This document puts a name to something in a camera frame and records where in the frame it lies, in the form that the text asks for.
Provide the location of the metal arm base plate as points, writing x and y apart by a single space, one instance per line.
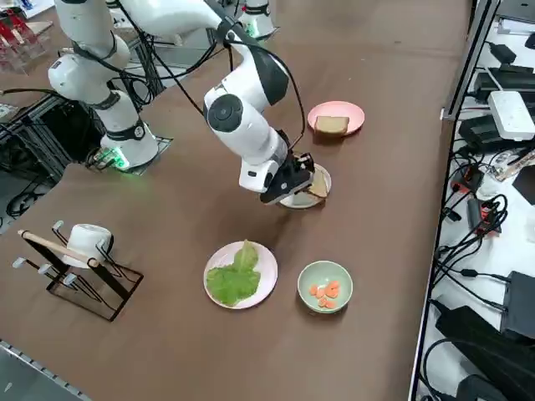
164 148

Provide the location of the clear acrylic shelf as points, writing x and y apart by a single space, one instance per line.
25 54

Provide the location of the black table frame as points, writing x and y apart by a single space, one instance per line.
62 125

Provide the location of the green lettuce leaf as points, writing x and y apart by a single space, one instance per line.
232 282

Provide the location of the salmon pink plate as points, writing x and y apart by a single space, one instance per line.
334 109

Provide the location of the pale green bowl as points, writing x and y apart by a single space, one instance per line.
307 292

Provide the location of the small black adapter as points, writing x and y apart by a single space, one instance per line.
502 52

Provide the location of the black orange adapter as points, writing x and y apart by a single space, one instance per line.
485 217

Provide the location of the large black box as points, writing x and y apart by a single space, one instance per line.
522 305

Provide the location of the aluminium frame post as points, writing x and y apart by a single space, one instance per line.
462 79

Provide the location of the flat black box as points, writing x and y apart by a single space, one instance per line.
507 81

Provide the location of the brown bread slice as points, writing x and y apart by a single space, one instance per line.
332 124
319 184

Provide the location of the pale pink plate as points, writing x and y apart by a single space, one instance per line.
267 267

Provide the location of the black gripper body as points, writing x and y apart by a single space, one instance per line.
294 165

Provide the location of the orange carrot slices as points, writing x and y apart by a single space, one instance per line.
326 294

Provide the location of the metal rail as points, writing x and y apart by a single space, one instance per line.
25 367

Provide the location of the white plate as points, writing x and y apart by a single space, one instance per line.
299 203

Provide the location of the white cup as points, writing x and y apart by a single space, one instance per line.
85 240

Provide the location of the printed packet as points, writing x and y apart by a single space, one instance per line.
512 163

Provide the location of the black gripper side box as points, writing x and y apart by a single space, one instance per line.
305 162

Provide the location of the black bag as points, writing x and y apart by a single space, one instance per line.
480 355

